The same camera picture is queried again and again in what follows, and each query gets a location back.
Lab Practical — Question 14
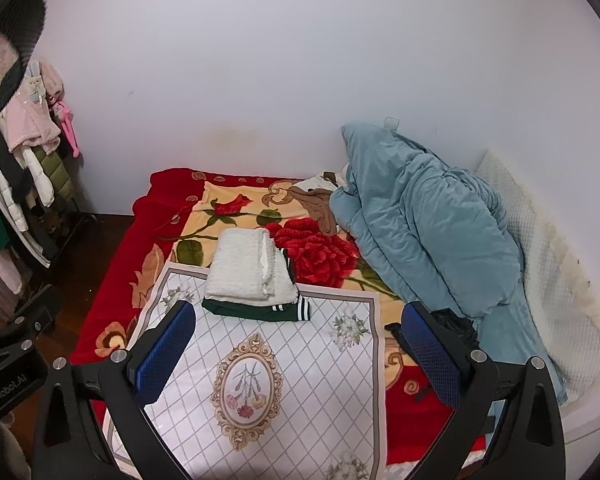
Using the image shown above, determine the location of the white puffer jacket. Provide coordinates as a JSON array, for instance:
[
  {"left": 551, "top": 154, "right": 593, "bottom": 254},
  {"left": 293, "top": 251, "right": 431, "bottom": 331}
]
[{"left": 0, "top": 114, "right": 57, "bottom": 235}]

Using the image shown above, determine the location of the black metal clothes rack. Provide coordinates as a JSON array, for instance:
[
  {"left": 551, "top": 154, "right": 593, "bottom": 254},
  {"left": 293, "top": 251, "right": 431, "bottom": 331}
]
[{"left": 0, "top": 104, "right": 100, "bottom": 313}]

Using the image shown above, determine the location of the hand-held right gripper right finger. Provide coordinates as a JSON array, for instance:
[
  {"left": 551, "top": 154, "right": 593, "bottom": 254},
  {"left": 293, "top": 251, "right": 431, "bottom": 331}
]
[{"left": 401, "top": 301, "right": 567, "bottom": 480}]

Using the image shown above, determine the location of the red rose-print blanket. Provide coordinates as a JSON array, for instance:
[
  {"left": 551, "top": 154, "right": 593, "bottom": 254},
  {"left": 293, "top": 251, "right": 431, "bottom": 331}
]
[{"left": 69, "top": 167, "right": 487, "bottom": 467}]

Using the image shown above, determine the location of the white bed frame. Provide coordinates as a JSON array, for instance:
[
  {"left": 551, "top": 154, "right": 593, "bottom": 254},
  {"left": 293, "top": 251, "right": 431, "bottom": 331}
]
[{"left": 559, "top": 385, "right": 600, "bottom": 447}]

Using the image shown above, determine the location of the blue quilt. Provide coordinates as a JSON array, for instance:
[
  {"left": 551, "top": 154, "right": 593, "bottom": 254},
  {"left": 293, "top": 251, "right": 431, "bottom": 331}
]
[{"left": 328, "top": 122, "right": 567, "bottom": 405}]

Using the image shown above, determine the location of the white knit cardigan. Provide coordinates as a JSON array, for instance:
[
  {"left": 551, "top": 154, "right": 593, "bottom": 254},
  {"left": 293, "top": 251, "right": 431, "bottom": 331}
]
[{"left": 203, "top": 228, "right": 300, "bottom": 307}]

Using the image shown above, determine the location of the black plastic bag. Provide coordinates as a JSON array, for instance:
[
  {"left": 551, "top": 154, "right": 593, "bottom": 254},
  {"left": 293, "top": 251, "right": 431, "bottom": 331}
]
[{"left": 384, "top": 308, "right": 482, "bottom": 397}]

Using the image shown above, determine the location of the black fur garment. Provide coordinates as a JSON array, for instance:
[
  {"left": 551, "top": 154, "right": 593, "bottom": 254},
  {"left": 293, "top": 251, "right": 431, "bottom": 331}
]
[{"left": 0, "top": 0, "right": 49, "bottom": 113}]

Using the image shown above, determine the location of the white textured pillow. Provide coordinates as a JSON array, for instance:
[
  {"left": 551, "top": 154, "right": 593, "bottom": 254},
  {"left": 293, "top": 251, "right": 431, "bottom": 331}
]
[{"left": 474, "top": 148, "right": 600, "bottom": 407}]

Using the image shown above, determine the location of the pink fuzzy garment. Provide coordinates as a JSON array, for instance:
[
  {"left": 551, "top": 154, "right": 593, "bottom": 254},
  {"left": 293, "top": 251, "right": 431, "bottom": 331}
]
[{"left": 1, "top": 59, "right": 65, "bottom": 155}]

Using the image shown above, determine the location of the olive puffer vest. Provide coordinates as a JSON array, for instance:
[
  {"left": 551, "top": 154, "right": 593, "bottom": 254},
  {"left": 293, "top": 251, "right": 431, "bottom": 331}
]
[{"left": 41, "top": 144, "right": 77, "bottom": 207}]

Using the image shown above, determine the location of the green sweater with white stripes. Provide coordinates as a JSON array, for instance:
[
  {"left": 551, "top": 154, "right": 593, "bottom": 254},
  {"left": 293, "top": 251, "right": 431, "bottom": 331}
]
[{"left": 202, "top": 257, "right": 312, "bottom": 322}]

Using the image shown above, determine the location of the pink plastic hanger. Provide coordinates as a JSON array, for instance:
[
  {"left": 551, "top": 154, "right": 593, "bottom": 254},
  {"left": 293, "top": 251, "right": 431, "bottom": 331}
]
[{"left": 49, "top": 99, "right": 82, "bottom": 159}]

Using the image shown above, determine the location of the white floral diamond-pattern mat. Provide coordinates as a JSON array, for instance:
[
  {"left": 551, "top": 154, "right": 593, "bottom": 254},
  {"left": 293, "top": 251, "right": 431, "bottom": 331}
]
[{"left": 102, "top": 262, "right": 387, "bottom": 480}]

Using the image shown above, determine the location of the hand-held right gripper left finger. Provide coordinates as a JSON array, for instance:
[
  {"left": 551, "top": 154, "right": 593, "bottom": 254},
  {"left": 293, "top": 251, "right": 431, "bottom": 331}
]
[{"left": 30, "top": 300, "right": 197, "bottom": 480}]

